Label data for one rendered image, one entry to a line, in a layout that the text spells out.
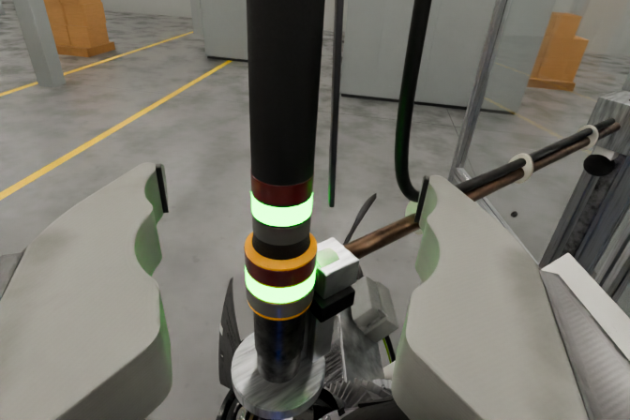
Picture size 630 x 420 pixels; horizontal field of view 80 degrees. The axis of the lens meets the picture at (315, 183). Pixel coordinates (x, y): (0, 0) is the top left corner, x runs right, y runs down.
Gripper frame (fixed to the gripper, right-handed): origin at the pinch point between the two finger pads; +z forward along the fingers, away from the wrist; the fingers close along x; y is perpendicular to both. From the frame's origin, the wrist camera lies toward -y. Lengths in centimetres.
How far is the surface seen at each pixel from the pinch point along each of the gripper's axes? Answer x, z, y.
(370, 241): 5.6, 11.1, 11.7
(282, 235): -0.6, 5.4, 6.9
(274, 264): -1.0, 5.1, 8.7
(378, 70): 108, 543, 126
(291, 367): 0.1, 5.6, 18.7
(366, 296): 14, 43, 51
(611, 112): 45, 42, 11
